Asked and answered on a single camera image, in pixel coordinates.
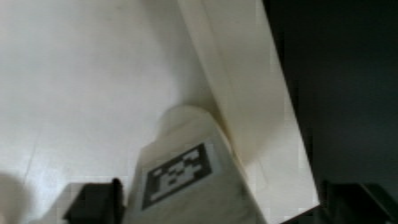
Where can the white table leg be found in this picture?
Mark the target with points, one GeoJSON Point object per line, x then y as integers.
{"type": "Point", "coordinates": [188, 187]}

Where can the white square tabletop part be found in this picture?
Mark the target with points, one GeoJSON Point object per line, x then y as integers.
{"type": "Point", "coordinates": [104, 61]}

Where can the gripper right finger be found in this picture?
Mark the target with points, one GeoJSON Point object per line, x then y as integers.
{"type": "Point", "coordinates": [355, 203]}

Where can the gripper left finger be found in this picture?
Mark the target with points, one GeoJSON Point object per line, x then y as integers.
{"type": "Point", "coordinates": [96, 207]}

